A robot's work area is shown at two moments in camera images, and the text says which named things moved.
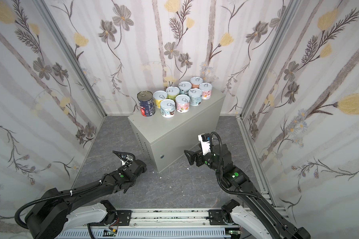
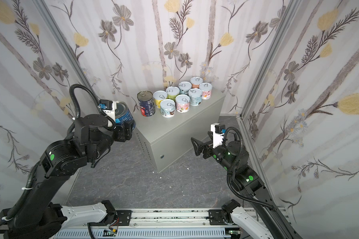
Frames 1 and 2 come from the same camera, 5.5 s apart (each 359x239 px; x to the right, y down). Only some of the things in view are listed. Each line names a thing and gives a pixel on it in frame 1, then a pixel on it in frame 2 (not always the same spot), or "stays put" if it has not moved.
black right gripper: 199,158 -> 208,149
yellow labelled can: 158,96 stays put
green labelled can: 172,92 stays put
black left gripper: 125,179 -> 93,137
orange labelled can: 195,81 stays put
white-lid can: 168,108 stays put
